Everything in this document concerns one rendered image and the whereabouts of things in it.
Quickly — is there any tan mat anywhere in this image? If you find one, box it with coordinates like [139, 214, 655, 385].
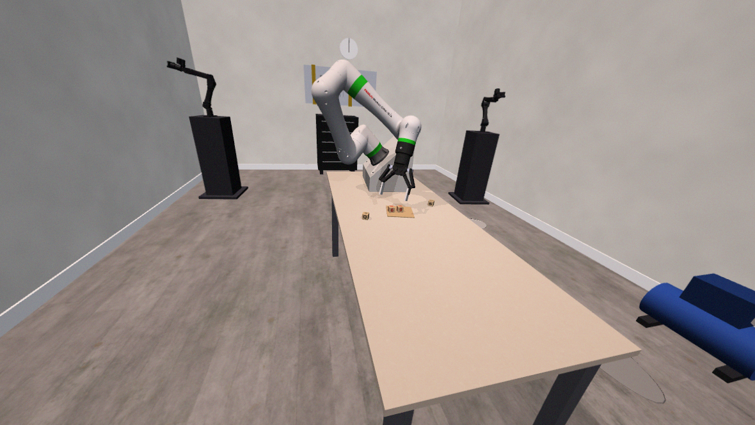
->
[386, 205, 415, 218]

